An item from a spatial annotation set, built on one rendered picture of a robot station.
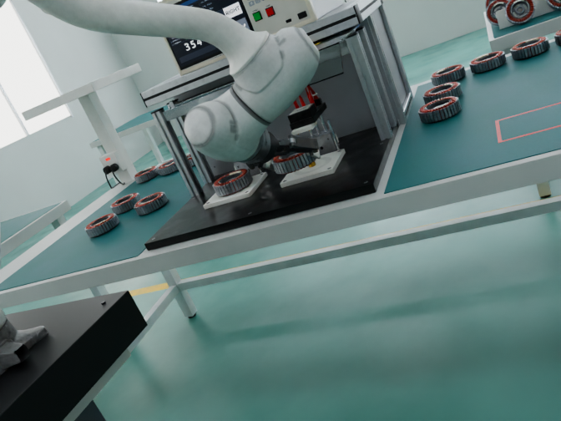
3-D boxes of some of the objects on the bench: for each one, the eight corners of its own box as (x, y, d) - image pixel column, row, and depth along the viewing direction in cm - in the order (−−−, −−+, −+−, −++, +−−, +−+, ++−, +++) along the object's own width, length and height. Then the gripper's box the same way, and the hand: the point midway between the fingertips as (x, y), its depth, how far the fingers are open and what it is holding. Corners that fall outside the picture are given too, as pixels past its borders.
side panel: (406, 123, 161) (370, 14, 151) (396, 126, 162) (360, 18, 152) (414, 98, 185) (383, 2, 175) (405, 101, 186) (374, 7, 176)
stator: (416, 119, 159) (412, 108, 158) (453, 104, 158) (450, 93, 157) (427, 127, 149) (423, 114, 147) (467, 111, 148) (463, 98, 146)
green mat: (731, 106, 93) (730, 104, 93) (384, 194, 118) (383, 193, 118) (609, 23, 173) (609, 22, 173) (417, 86, 199) (417, 86, 199)
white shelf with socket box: (146, 192, 217) (89, 82, 203) (78, 213, 233) (20, 113, 218) (185, 160, 247) (138, 62, 233) (122, 181, 263) (74, 90, 248)
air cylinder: (336, 150, 156) (329, 132, 154) (311, 157, 159) (305, 139, 157) (340, 144, 160) (333, 127, 159) (315, 151, 163) (309, 134, 162)
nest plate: (334, 173, 138) (332, 168, 137) (280, 188, 144) (279, 184, 144) (346, 152, 151) (344, 148, 150) (296, 166, 157) (295, 163, 156)
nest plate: (250, 196, 148) (249, 192, 147) (204, 209, 154) (202, 205, 154) (268, 174, 161) (266, 171, 160) (224, 188, 167) (223, 184, 166)
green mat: (138, 256, 147) (138, 256, 147) (-14, 295, 172) (-15, 294, 172) (254, 140, 227) (254, 139, 227) (138, 178, 252) (138, 177, 252)
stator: (148, 205, 195) (143, 195, 194) (174, 197, 191) (169, 187, 189) (132, 219, 185) (127, 210, 184) (159, 210, 181) (154, 200, 180)
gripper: (211, 174, 123) (259, 185, 143) (306, 145, 113) (343, 161, 133) (206, 142, 124) (254, 157, 144) (300, 111, 114) (336, 131, 134)
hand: (293, 158), depth 137 cm, fingers closed on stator, 11 cm apart
